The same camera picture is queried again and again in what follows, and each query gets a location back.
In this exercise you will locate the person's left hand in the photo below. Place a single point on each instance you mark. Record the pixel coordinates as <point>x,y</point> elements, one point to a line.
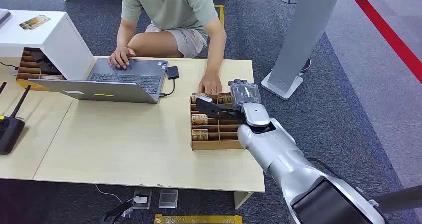
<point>209,83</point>

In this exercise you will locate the person's right hand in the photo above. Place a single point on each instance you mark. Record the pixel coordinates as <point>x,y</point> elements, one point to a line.
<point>120,57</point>

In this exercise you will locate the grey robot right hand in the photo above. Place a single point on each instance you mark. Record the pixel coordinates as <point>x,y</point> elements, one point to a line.
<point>245,92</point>

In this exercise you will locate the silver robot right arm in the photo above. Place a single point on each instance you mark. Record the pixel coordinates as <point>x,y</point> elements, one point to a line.
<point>280,150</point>

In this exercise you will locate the person's right forearm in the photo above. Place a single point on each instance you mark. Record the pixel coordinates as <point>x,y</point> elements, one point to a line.
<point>126,37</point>

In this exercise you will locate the person's left forearm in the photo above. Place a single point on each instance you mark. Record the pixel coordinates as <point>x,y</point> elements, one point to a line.
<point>217,51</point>

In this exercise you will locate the printed card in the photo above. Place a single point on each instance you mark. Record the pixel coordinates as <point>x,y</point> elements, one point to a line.
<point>199,119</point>
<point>225,98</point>
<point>194,98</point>
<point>199,135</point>
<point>34,22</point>

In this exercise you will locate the wooden card organizer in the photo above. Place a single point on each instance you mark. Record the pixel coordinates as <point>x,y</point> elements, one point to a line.
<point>214,145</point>

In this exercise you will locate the person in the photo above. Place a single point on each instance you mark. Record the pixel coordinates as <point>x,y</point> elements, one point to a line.
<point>168,5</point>

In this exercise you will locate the grey laptop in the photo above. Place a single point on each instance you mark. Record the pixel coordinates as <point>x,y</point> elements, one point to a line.
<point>132,74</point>

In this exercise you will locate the black usb adapter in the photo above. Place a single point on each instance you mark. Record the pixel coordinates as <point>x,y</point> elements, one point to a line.
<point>172,72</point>

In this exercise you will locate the white cabinet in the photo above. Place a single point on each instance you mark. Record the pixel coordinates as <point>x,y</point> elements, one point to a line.
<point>66,44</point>

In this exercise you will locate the yellow floor tape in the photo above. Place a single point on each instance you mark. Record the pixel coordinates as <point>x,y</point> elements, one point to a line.
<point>221,16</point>

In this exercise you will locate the grey kiosk stand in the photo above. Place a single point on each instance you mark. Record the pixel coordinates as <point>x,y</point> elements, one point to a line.
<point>303,34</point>

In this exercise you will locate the wooden drawer organizer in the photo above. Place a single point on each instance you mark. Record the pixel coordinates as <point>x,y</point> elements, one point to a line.
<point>28,71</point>

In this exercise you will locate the wooden table leg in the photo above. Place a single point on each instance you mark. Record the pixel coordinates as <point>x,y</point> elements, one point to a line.
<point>242,199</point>

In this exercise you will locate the grey floor box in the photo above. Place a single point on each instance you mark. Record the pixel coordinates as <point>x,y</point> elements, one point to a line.
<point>168,198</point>

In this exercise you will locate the grey flat device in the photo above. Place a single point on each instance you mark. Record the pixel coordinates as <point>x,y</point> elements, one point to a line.
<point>3,16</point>

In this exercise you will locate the black router with antennas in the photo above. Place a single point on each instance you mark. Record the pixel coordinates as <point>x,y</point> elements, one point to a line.
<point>10,131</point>

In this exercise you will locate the grey power socket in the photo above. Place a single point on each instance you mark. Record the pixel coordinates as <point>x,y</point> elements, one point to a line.
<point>142,198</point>

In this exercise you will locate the yellow printed strip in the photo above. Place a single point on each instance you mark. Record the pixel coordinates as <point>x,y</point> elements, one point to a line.
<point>197,219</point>

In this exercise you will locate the red floor tape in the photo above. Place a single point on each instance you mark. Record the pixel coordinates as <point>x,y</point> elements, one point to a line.
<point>385,31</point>

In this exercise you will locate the dark grey bar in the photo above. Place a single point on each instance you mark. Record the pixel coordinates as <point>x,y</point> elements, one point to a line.
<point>400,197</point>

